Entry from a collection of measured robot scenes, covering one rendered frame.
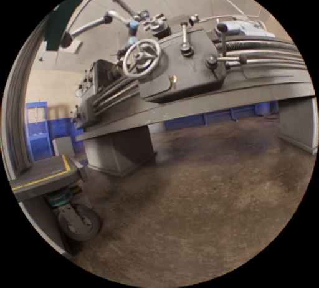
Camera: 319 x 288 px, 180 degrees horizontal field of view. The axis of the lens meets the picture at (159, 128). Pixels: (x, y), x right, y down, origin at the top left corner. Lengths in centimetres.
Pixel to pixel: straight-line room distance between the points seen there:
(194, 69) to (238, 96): 20
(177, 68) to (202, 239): 64
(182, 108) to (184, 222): 46
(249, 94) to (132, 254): 69
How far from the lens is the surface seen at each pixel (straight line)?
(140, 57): 45
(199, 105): 38
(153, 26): 56
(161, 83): 43
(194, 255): 41
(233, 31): 107
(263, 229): 48
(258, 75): 68
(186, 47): 43
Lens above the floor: 39
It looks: 3 degrees down
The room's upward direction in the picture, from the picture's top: 12 degrees counter-clockwise
